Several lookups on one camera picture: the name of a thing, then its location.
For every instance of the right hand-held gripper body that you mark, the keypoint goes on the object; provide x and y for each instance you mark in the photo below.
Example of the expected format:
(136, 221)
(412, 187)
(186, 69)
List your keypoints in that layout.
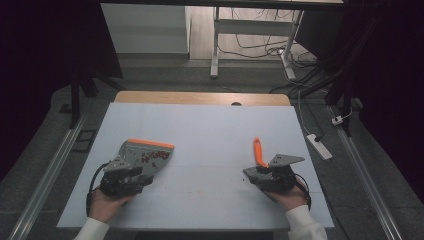
(276, 180)

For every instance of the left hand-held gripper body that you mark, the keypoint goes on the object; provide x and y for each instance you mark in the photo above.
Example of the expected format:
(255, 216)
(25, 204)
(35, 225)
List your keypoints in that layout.
(116, 181)

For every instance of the pile of red and green beans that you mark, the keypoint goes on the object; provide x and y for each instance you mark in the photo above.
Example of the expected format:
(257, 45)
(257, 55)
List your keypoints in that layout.
(156, 155)

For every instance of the grey dustpan with orange edge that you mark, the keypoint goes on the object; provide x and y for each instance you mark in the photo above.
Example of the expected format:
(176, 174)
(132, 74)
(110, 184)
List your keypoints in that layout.
(133, 150)

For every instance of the person's right hand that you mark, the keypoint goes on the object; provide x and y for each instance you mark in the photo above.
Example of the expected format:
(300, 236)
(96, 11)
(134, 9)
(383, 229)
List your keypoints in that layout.
(290, 200)

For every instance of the person's left hand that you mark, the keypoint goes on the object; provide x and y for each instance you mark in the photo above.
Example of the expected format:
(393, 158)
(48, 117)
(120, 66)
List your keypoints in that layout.
(105, 206)

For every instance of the white power strip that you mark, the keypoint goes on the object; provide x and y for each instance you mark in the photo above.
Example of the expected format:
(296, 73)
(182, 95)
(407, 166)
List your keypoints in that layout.
(319, 146)

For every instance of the white plug adapter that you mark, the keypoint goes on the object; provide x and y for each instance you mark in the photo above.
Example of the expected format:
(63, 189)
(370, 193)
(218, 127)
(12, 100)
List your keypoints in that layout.
(337, 120)

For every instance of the wooden table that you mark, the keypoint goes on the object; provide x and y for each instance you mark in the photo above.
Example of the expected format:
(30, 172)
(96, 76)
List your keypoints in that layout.
(186, 97)

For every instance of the black metal stand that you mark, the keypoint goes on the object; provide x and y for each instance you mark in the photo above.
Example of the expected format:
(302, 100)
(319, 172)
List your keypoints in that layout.
(76, 96)
(346, 90)

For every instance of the dark curtain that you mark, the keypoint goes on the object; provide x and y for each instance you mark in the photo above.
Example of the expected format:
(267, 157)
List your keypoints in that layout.
(33, 66)
(393, 83)

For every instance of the white cabinet panel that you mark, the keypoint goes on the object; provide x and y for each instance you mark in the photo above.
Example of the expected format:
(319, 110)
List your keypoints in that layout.
(143, 30)

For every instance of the aluminium floor rail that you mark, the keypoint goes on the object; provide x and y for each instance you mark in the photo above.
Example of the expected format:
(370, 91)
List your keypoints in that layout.
(366, 180)
(46, 173)

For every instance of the white desk frame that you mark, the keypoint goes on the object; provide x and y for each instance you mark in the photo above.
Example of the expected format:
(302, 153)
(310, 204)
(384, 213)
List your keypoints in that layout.
(253, 26)

